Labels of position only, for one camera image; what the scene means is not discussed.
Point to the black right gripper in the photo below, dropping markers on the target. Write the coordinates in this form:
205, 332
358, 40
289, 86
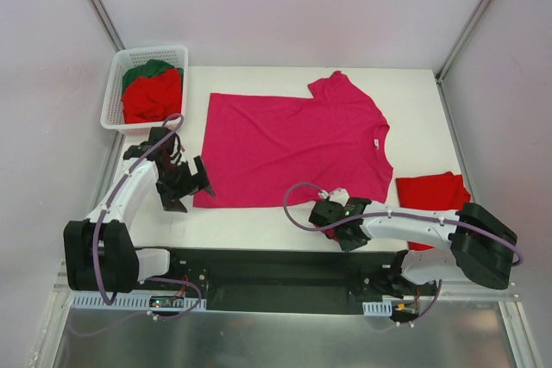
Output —
349, 238

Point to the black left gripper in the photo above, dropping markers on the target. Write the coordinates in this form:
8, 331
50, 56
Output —
182, 183

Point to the pink t shirt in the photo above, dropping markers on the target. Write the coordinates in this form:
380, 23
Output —
256, 148

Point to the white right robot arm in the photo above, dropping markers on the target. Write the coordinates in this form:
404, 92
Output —
469, 243

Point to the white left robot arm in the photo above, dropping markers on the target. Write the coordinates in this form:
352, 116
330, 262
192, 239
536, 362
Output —
99, 252

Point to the red t shirt in basket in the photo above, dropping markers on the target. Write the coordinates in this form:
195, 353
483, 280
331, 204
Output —
153, 99

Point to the folded red t shirt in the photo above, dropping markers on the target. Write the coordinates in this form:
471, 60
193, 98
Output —
443, 191

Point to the green t shirt in basket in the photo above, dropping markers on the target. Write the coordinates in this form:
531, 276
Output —
151, 69

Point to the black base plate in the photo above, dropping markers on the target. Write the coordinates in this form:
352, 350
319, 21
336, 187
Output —
267, 281

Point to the left aluminium frame post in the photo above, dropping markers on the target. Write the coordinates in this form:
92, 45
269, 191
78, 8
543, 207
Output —
106, 23

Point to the aluminium frame post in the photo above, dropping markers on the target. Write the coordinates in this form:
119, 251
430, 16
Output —
468, 29
106, 23

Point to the right aluminium frame post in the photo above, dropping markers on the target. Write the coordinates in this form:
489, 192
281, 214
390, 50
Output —
468, 29

